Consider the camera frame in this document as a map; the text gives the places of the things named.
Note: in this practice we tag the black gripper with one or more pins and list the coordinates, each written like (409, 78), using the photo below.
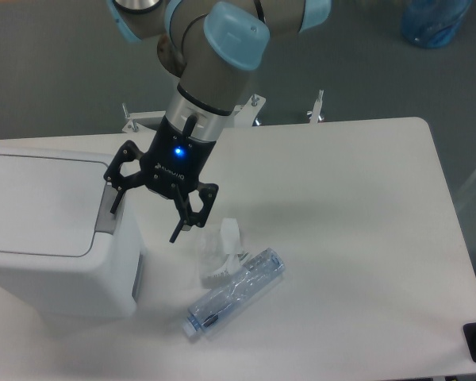
(174, 162)

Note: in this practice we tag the white trash can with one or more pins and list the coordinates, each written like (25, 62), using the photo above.
(64, 249)

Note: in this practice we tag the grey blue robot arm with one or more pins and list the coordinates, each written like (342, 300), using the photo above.
(218, 44)

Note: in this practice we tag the crumpled white paper tissue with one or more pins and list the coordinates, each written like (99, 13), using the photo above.
(220, 252)

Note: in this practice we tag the clear plastic water bottle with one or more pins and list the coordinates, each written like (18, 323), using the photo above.
(222, 302)

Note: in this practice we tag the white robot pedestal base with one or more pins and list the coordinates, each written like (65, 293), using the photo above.
(243, 114)

